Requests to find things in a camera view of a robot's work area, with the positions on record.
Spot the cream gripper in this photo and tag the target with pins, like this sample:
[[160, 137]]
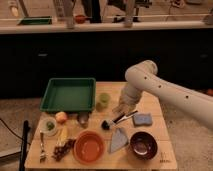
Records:
[[129, 107]]

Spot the wooden block eraser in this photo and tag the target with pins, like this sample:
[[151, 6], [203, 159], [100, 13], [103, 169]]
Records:
[[122, 109]]

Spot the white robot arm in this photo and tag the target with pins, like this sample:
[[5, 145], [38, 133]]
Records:
[[143, 77]]

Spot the dark brown bowl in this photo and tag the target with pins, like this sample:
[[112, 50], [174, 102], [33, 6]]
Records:
[[143, 145]]

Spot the red orange bowl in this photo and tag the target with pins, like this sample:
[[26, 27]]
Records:
[[89, 147]]

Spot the small clear glass bowl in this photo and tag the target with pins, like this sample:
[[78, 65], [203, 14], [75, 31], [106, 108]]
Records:
[[48, 126]]

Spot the background red bowl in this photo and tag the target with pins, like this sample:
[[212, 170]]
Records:
[[80, 19]]

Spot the green plastic cup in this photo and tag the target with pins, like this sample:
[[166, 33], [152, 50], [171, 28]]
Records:
[[103, 100]]

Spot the blue sponge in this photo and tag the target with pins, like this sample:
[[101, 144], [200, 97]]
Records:
[[142, 120]]

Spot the black and white brush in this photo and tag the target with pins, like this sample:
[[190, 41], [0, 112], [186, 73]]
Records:
[[107, 124]]

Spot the light blue cloth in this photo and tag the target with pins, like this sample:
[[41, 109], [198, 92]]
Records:
[[119, 140]]

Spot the green plastic tray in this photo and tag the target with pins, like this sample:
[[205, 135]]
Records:
[[72, 95]]

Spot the orange fruit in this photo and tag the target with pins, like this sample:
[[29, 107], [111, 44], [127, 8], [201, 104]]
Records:
[[61, 117]]

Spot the yellow corn cob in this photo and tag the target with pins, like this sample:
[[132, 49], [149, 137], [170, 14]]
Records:
[[63, 136]]

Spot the brown grape bunch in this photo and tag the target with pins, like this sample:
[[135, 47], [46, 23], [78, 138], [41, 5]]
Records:
[[60, 151]]

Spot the metal fork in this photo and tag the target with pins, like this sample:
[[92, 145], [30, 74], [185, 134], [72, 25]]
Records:
[[42, 153]]

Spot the black stand pole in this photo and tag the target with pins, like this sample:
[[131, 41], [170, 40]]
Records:
[[24, 143]]

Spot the background green tray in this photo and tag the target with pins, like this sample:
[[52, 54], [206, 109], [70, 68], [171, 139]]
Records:
[[43, 20]]

